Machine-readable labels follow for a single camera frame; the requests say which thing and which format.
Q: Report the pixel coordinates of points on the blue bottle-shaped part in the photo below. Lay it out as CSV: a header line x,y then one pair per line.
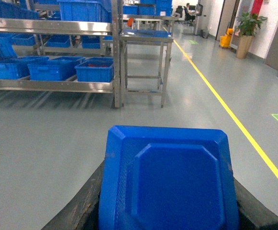
x,y
167,178

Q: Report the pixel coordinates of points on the steel side table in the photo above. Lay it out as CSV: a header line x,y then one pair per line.
x,y
145,60

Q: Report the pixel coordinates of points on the potted green plant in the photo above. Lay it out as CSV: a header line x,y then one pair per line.
x,y
247,27

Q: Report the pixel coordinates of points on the yellow mop bucket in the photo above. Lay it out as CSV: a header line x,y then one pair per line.
x,y
226,39

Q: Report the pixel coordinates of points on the blue bin rightmost lower shelf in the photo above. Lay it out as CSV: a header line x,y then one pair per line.
x,y
96,69

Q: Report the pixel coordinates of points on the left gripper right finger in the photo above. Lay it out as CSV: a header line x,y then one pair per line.
x,y
252,213

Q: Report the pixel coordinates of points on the blue bin shelf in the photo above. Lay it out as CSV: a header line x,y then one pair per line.
x,y
96,69
57,69
17,67

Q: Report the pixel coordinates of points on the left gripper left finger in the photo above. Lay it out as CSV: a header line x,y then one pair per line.
x,y
81,212

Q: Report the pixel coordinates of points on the steel shelf rack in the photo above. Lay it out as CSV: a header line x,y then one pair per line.
x,y
85,28

